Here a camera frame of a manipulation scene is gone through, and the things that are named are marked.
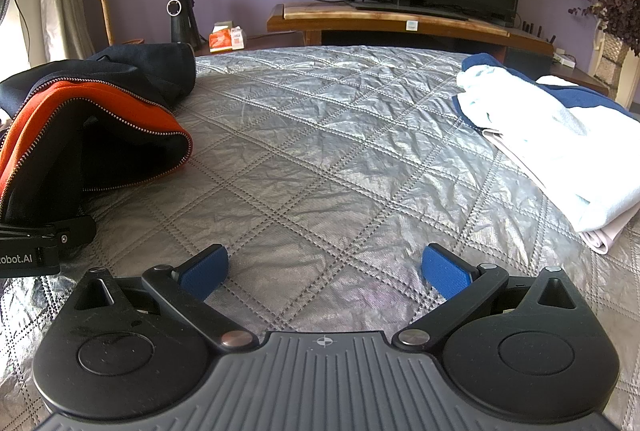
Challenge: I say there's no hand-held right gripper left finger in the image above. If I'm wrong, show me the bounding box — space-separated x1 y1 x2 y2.
74 245 260 354

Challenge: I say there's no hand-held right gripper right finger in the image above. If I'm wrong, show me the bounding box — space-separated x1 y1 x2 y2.
392 243 581 354

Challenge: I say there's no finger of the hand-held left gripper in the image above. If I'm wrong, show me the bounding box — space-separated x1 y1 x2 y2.
0 216 97 248

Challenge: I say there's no navy orange zip jacket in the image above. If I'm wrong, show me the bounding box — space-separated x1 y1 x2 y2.
0 42 197 224

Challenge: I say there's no pale lilac garment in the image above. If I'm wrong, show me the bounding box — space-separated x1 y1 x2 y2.
482 128 626 254

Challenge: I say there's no light blue garment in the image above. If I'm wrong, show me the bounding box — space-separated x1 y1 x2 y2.
456 64 640 233

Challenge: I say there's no dark blue garment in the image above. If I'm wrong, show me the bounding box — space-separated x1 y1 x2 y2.
452 54 633 132

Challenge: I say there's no white garment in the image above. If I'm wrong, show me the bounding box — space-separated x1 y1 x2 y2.
537 75 640 132

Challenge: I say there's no orange tissue box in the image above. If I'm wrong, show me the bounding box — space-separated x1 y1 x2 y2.
209 25 247 51

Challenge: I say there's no black cylindrical speaker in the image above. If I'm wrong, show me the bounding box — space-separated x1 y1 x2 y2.
167 0 203 49

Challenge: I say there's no wooden television stand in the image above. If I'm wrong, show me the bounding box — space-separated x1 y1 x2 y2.
266 2 556 57

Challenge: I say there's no woven vase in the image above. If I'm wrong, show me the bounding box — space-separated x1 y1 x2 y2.
592 31 633 79

